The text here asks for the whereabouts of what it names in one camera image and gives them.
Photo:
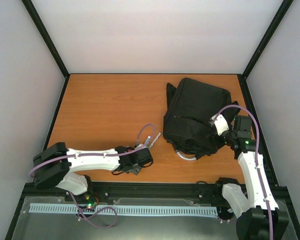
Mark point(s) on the green white marker pen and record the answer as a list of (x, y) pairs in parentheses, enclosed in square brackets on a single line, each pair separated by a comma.
[(155, 139)]

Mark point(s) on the right black frame post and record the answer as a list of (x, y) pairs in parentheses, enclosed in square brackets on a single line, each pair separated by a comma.
[(267, 36)]

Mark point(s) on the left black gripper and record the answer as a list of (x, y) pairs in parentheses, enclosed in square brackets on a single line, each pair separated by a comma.
[(137, 170)]

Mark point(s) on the light blue cable duct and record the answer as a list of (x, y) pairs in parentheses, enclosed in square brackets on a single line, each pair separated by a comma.
[(131, 210)]

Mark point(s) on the black frame post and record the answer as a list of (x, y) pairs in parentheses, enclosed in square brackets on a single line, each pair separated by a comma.
[(35, 17), (267, 36)]

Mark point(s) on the white green glue stick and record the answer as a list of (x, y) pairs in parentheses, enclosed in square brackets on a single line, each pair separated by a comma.
[(146, 142)]

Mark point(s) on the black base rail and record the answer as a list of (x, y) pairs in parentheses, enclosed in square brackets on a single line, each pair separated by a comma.
[(106, 192)]

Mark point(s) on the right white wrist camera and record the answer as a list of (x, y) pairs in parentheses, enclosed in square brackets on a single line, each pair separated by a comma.
[(220, 123)]

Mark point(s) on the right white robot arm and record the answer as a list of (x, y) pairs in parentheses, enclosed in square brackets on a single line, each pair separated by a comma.
[(258, 216)]

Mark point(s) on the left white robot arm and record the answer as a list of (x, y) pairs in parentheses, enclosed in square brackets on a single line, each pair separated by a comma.
[(57, 166)]

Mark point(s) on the left black frame post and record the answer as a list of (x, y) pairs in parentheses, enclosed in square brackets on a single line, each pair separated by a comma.
[(35, 17)]

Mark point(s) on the black student backpack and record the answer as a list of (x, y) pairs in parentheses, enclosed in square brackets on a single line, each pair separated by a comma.
[(186, 123)]

